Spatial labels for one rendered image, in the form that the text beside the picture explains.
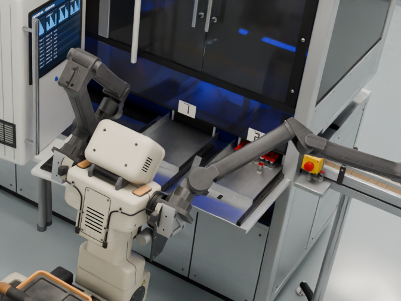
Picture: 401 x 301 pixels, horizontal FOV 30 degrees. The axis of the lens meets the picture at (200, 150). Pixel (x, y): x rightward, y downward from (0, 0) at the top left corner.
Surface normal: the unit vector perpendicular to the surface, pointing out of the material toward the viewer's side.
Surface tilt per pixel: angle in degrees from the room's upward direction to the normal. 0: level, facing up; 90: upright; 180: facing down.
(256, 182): 0
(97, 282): 82
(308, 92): 90
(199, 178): 42
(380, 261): 0
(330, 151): 47
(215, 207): 0
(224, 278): 90
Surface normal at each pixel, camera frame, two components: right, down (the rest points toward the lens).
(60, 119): 0.92, 0.30
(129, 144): -0.31, -0.24
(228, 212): 0.11, -0.83
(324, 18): -0.50, 0.44
